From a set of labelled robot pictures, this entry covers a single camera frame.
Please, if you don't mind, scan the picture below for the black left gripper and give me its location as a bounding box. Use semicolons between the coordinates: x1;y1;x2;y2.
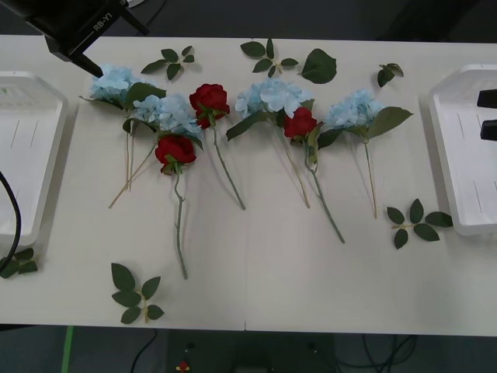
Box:
9;0;151;77

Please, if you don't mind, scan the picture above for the pale blue artificial flower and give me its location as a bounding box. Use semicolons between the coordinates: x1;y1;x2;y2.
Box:
108;94;205;210
226;76;315;209
316;88;415;219
79;64;168;192

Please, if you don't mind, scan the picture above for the red artificial rose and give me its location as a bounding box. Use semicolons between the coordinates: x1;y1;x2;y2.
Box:
154;134;198;281
189;83;247;211
282;107;346;245

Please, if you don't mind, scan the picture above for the shallow white box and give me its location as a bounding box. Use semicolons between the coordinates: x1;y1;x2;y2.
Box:
429;64;497;236
0;71;70;246

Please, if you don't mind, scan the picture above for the green leaf twig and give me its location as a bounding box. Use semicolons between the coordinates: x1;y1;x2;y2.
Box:
140;45;195;82
0;247;40;280
239;37;299;78
110;263;165;325
386;197;454;250

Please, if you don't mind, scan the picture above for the small crumpled green leaf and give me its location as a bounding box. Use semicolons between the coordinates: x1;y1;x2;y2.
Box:
377;63;405;89

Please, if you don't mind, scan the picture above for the large single green leaf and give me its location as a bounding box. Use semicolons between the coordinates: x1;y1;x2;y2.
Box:
297;48;338;85

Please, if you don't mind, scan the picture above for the black floor cable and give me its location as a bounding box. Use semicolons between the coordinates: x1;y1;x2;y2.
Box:
337;333;419;371

